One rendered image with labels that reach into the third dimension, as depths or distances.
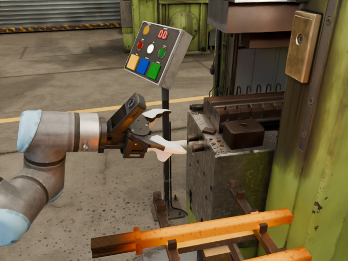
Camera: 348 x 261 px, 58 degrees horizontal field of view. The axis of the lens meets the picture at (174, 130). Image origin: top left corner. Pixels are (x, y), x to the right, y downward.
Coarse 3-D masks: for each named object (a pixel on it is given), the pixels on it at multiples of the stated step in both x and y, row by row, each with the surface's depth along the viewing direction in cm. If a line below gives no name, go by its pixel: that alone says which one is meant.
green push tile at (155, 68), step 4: (152, 64) 154; (156, 64) 152; (152, 68) 154; (156, 68) 151; (160, 68) 150; (148, 72) 155; (152, 72) 153; (156, 72) 151; (148, 76) 155; (152, 76) 152; (156, 76) 151
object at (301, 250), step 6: (282, 252) 63; (288, 252) 63; (294, 252) 63; (300, 252) 63; (306, 252) 63; (252, 258) 62; (258, 258) 62; (264, 258) 62; (270, 258) 62; (276, 258) 62; (282, 258) 62; (288, 258) 62; (294, 258) 62; (300, 258) 62; (306, 258) 62
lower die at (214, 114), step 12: (216, 96) 131; (228, 96) 131; (240, 96) 128; (252, 96) 128; (264, 96) 128; (276, 96) 125; (204, 108) 131; (216, 108) 116; (228, 108) 117; (276, 108) 117; (216, 120) 116
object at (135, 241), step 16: (192, 224) 70; (208, 224) 70; (224, 224) 70; (240, 224) 70; (256, 224) 71; (272, 224) 72; (96, 240) 66; (112, 240) 66; (128, 240) 66; (144, 240) 66; (160, 240) 67; (96, 256) 65
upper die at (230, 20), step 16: (208, 0) 113; (224, 0) 98; (208, 16) 114; (224, 16) 99; (240, 16) 98; (256, 16) 99; (272, 16) 100; (288, 16) 101; (224, 32) 100; (240, 32) 100; (256, 32) 101
